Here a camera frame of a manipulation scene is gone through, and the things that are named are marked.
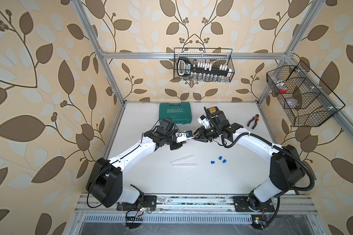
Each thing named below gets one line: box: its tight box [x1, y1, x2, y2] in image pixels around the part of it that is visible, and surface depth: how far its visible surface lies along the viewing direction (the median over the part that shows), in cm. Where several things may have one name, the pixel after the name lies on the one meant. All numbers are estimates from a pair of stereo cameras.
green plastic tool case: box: [158, 101, 193, 125], surface depth 111 cm
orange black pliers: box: [247, 114, 260, 130], surface depth 110 cm
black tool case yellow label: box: [207, 106, 228, 121], surface depth 70 cm
